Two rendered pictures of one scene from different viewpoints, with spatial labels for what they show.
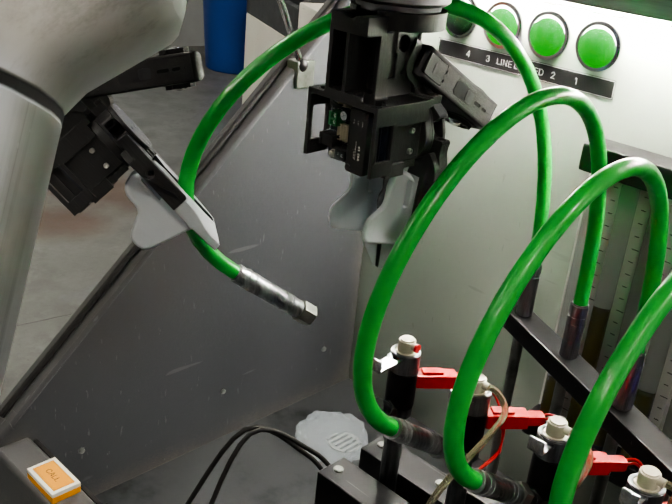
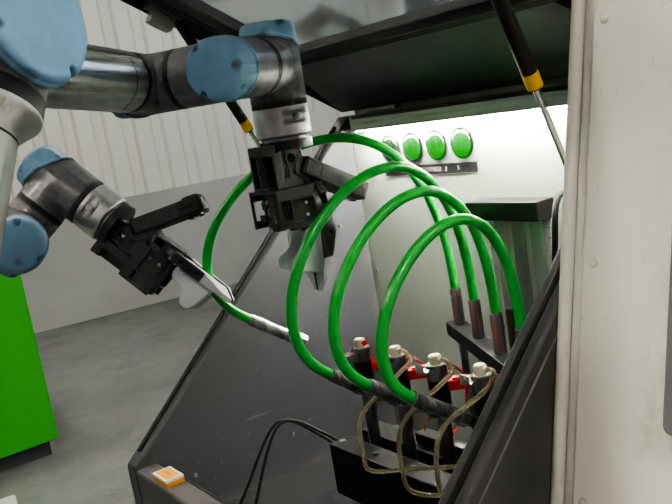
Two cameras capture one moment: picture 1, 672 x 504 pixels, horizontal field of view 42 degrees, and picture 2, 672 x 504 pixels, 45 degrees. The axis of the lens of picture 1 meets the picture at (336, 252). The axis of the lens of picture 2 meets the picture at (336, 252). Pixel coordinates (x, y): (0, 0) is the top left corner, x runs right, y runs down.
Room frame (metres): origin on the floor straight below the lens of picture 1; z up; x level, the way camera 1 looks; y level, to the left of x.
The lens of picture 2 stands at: (-0.43, -0.30, 1.47)
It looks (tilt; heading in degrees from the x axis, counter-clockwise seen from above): 10 degrees down; 12
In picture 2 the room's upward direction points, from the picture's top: 9 degrees counter-clockwise
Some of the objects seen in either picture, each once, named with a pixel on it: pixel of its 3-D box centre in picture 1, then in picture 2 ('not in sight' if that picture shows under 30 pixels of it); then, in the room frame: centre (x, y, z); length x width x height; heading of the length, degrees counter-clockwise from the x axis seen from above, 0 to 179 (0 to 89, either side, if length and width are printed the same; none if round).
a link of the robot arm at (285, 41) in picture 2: not in sight; (271, 65); (0.64, -0.03, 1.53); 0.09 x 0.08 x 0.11; 167
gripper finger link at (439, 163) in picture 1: (415, 168); (319, 225); (0.65, -0.06, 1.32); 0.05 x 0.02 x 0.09; 47
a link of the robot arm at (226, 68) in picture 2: not in sight; (222, 70); (0.55, 0.01, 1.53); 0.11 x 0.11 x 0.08; 77
